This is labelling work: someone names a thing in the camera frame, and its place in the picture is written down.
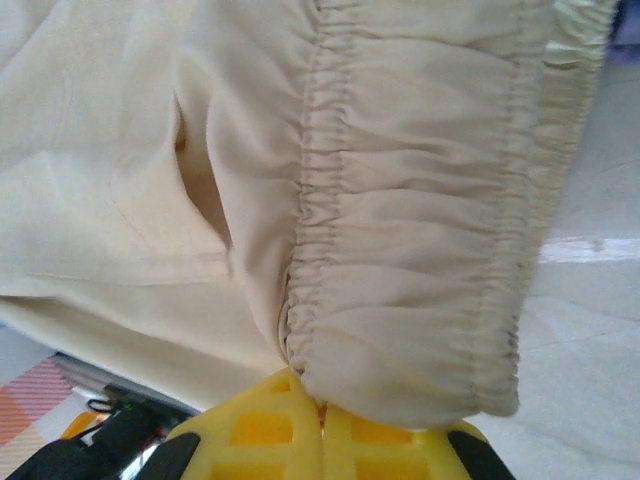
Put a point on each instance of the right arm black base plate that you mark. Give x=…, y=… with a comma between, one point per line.
x=117, y=397

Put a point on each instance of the beige trousers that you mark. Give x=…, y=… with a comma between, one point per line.
x=300, y=150

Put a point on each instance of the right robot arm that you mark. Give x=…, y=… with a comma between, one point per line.
x=75, y=460

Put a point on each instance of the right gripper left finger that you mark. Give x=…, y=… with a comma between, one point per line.
x=260, y=435

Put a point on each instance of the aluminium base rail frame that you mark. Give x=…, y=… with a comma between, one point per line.
x=90, y=372

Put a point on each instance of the purple T-shirt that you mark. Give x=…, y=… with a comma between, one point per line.
x=626, y=30

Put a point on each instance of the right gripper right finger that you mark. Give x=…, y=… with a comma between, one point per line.
x=390, y=455

